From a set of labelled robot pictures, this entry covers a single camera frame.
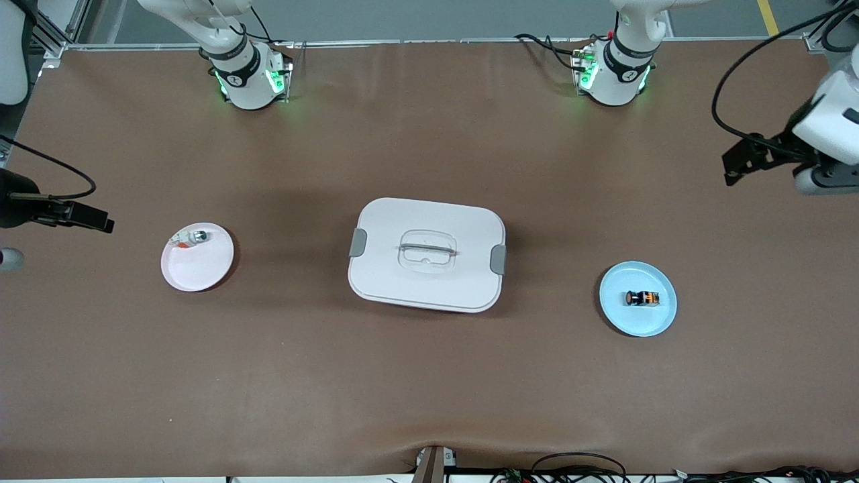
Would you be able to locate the white lidded plastic box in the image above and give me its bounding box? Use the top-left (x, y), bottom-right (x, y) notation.
top-left (348, 197), bottom-right (507, 314)

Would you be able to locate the brown camera mount post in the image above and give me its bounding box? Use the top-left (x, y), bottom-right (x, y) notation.
top-left (411, 445), bottom-right (458, 483)

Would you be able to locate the pink round plate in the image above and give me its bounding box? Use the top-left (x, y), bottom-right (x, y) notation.
top-left (161, 223), bottom-right (235, 292)

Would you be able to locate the black looped cable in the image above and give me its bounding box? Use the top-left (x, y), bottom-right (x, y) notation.
top-left (530, 452), bottom-right (629, 483)

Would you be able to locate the black base power cable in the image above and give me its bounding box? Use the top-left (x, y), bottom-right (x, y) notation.
top-left (515, 32), bottom-right (595, 73)

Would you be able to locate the metal table edge rail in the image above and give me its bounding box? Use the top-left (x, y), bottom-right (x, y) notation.
top-left (64, 38), bottom-right (806, 50)

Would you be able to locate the aluminium frame profile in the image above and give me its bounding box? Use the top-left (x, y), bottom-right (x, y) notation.
top-left (804, 0), bottom-right (859, 54)
top-left (27, 0), bottom-right (92, 58)

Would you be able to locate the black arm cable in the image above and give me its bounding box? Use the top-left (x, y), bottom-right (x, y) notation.
top-left (711, 0), bottom-right (859, 146)
top-left (0, 134), bottom-right (98, 201)

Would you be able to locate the clear box lid handle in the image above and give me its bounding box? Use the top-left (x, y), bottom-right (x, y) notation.
top-left (399, 229), bottom-right (459, 275)

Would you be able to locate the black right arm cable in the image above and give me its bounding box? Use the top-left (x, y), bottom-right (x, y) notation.
top-left (0, 134), bottom-right (98, 201)

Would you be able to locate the light blue round plate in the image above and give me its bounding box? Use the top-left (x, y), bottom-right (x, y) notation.
top-left (599, 261), bottom-right (678, 337)

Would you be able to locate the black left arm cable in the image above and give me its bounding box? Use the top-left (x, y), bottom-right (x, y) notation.
top-left (711, 0), bottom-right (859, 146)

